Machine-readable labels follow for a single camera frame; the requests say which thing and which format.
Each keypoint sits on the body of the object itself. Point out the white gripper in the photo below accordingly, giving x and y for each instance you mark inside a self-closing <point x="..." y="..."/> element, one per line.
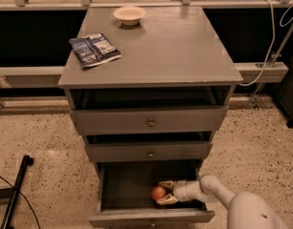
<point x="181" y="191"/>

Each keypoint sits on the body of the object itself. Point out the red apple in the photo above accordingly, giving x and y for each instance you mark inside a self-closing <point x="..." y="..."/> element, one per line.
<point x="158" y="192"/>

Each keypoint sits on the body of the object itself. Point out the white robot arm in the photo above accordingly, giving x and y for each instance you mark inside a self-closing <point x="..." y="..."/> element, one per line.
<point x="245" y="210"/>

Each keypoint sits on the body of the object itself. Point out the grey open bottom drawer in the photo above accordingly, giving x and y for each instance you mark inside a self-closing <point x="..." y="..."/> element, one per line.
<point x="124" y="196"/>

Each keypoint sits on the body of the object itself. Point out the grey top drawer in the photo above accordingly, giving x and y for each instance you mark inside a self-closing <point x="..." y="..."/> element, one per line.
<point x="148" y="121"/>

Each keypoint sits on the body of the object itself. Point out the grey middle drawer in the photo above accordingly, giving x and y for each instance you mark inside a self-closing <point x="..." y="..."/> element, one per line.
<point x="149" y="151"/>

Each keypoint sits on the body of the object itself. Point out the grey wooden drawer cabinet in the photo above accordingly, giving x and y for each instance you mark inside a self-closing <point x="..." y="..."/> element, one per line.
<point x="172" y="59"/>

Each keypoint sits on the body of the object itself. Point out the black metal stand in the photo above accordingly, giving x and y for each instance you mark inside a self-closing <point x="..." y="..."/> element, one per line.
<point x="12" y="193"/>

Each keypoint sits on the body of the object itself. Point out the dark cabinet at right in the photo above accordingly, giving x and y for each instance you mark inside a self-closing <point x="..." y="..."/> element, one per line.
<point x="285" y="94"/>

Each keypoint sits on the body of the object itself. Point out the blue white snack bag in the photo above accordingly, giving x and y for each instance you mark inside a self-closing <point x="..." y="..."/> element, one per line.
<point x="94" y="50"/>

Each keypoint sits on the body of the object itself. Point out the beige bowl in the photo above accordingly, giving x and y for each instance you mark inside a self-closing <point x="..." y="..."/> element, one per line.
<point x="129" y="15"/>

